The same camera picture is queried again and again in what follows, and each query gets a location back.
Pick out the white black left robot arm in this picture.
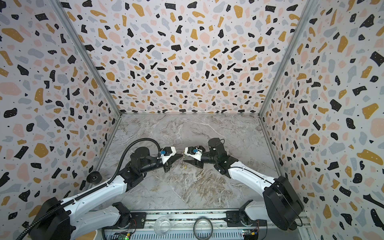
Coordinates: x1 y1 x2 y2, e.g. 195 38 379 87
29 147 183 240

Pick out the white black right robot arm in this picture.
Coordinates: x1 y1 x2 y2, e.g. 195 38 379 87
184 138 304 231

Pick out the black round knob bottle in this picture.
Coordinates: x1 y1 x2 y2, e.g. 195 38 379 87
86 171 103 185

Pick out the clear glass bowl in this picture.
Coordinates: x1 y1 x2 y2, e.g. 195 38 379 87
154 217 171 236

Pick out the wooden tray white rim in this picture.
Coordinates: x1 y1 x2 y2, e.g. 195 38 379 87
76 230 98 240

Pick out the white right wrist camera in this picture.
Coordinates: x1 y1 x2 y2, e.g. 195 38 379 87
184 146 206 161

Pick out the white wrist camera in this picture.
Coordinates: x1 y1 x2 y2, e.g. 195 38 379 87
184 146 206 161
158 146 177 165

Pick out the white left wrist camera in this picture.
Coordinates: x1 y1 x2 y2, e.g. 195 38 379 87
158 146 177 165

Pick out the black corrugated cable conduit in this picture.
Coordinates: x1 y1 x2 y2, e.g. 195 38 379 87
14 137 163 240

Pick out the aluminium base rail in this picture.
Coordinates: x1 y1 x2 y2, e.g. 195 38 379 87
105 209 315 240

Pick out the grey ring coil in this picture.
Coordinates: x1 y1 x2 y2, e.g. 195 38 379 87
193 217 214 240

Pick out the aluminium corner post right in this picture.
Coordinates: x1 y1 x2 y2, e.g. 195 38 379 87
259 0 318 119

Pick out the aluminium corner post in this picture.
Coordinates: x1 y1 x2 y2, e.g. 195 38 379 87
259 0 318 119
49 1 122 118

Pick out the aluminium corner post left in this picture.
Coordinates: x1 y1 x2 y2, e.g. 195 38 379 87
49 1 122 118

